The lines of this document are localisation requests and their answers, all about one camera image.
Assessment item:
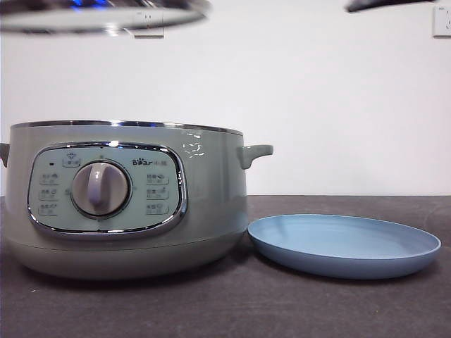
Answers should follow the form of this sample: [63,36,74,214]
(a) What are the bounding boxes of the white wall socket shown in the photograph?
[432,6,451,38]
[133,9,165,39]

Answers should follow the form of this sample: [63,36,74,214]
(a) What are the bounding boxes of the glass lid with green knob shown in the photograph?
[0,0,212,36]

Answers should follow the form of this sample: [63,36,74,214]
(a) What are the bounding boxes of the blue round plate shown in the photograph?
[247,213,443,280]

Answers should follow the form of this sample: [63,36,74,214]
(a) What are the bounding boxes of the pale green electric steamer pot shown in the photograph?
[0,120,274,281]

